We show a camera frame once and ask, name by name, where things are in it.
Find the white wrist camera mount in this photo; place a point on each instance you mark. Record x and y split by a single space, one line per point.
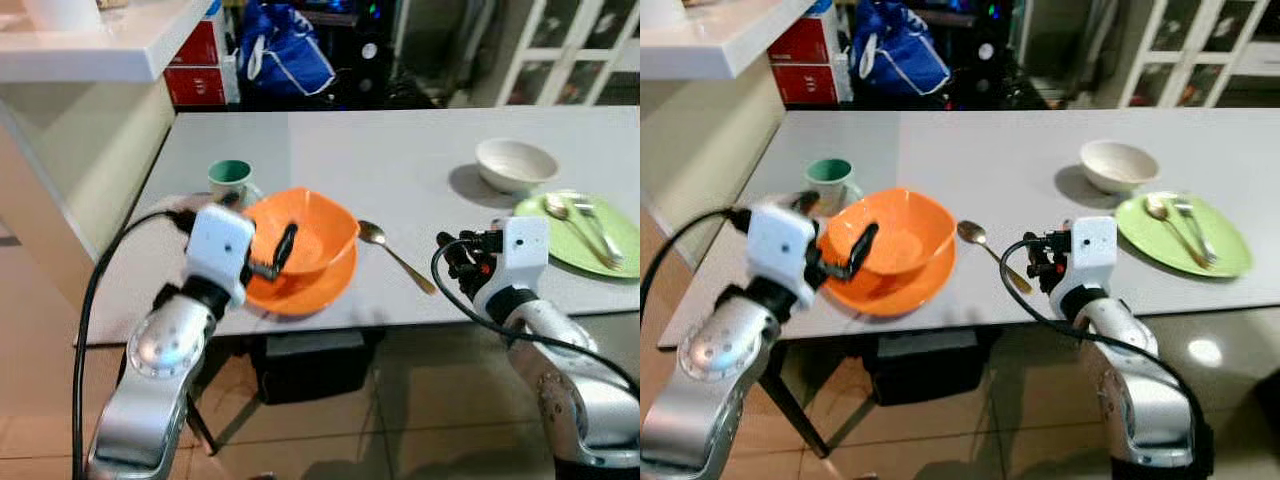
1090 252
220 250
522 255
780 250

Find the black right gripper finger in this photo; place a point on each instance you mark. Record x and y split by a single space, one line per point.
460 270
1032 245
1038 272
452 243

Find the gold metal spoon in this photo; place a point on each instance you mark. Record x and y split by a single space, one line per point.
992 255
395 255

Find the white glass door cabinet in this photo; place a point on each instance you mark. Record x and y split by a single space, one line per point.
570 50
1190 50

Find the light green plate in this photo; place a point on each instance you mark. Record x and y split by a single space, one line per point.
1225 245
560 245

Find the red cardboard box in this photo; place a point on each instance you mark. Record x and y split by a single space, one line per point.
195 45
805 42
808 87
195 87

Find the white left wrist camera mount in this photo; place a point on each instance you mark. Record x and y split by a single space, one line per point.
780 250
220 250

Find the silver metal spoon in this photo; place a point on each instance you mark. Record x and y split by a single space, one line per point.
570 222
1172 225

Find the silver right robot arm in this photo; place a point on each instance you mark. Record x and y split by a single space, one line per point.
580 390
1140 390

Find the orange plastic plate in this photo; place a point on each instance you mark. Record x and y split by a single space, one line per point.
305 292
890 295

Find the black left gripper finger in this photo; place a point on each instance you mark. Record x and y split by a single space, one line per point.
863 245
285 245

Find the dark table leg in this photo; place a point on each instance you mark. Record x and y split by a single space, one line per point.
795 415
203 425

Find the green and white mug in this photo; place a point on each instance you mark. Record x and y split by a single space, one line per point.
232 180
830 182

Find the blue fabric bag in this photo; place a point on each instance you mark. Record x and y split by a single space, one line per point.
900 55
288 55

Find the silver metal fork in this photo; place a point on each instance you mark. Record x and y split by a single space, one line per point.
600 225
1195 228

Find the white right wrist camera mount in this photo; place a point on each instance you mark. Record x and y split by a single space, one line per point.
1090 252
522 255

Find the orange plastic bowl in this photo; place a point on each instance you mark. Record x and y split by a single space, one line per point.
905 232
318 230

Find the white raised shelf with column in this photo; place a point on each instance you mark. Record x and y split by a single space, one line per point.
80 130
700 130

